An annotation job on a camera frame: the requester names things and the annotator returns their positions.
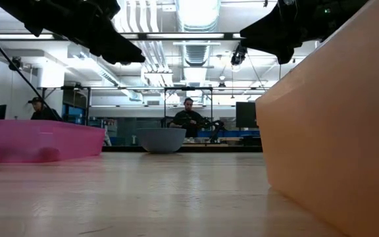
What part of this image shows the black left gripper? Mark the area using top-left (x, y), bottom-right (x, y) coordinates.
top-left (44, 0), bottom-right (147, 66)

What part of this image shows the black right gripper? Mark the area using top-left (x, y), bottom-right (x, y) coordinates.
top-left (240, 0), bottom-right (341, 65)

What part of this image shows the black ceiling spotlight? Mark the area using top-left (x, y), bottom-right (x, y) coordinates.
top-left (8, 56), bottom-right (23, 72)
top-left (230, 44), bottom-right (249, 66)

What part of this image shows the black ceiling light beam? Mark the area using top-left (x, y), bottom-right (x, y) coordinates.
top-left (0, 32), bottom-right (322, 41)

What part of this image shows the person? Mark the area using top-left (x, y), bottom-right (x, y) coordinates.
top-left (168, 97), bottom-right (207, 138)
top-left (27, 96), bottom-right (63, 121)

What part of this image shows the blue bowl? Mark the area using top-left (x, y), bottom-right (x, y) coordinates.
top-left (136, 127), bottom-right (188, 154)

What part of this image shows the blue distant tabletop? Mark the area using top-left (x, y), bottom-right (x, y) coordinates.
top-left (197, 130), bottom-right (261, 138)

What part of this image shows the orange plastic bin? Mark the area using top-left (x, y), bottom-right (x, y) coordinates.
top-left (255, 0), bottom-right (379, 237)

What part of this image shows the pink plastic bin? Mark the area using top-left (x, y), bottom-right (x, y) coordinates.
top-left (0, 119), bottom-right (107, 164)

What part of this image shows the silver ceiling air duct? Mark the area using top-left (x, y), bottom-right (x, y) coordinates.
top-left (175, 0), bottom-right (222, 66)

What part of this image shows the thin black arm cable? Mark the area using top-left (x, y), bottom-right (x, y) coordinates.
top-left (0, 18), bottom-right (62, 121)

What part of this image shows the black aluminium table frame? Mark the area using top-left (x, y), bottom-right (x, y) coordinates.
top-left (102, 145), bottom-right (263, 153)

